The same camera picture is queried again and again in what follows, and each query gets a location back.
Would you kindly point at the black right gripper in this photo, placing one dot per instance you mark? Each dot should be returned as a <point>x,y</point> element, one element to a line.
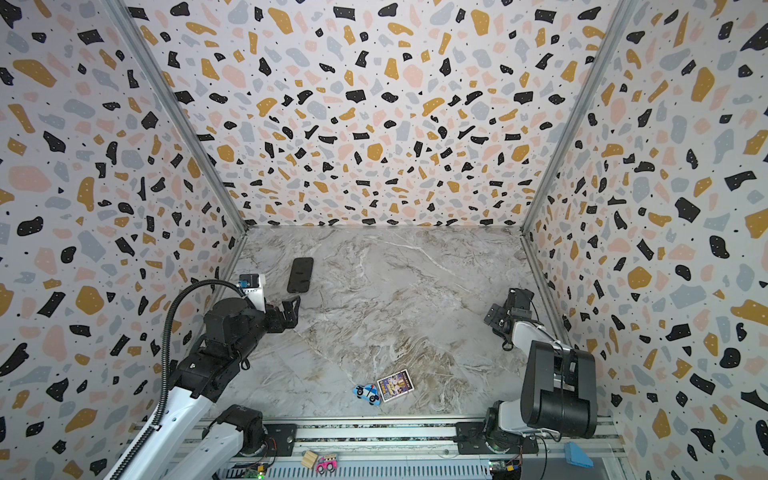
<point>501,315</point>

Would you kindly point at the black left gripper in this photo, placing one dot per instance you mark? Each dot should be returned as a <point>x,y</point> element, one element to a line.
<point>277,323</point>

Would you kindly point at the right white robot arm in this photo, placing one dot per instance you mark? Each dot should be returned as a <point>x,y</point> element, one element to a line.
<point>559,390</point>

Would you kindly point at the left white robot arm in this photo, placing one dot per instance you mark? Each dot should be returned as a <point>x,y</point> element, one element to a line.
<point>233,328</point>

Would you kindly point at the phone in black case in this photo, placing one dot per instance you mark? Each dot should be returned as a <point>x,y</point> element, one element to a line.
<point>300,275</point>

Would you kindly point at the blue toy car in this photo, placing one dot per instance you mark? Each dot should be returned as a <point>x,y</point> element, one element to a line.
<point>369,393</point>

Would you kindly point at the purple card box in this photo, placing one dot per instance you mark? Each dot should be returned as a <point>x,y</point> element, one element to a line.
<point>394,386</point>

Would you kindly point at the small wooden block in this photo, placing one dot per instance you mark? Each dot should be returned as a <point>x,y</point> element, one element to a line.
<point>309,459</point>

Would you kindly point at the pink toy car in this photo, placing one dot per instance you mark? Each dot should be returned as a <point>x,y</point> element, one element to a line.
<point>326,464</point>

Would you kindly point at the blue sponge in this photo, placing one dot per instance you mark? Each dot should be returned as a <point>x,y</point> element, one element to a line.
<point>575,456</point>

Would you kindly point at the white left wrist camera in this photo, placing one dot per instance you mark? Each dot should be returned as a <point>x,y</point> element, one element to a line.
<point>251,286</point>

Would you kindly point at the aluminium right corner post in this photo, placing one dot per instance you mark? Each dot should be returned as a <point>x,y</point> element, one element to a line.
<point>615,28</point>

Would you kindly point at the aluminium corner post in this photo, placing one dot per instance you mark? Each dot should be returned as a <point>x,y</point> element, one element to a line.
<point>615,28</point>
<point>121,18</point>

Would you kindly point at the aluminium left corner post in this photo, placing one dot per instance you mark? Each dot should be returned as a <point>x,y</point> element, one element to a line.
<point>121,18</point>

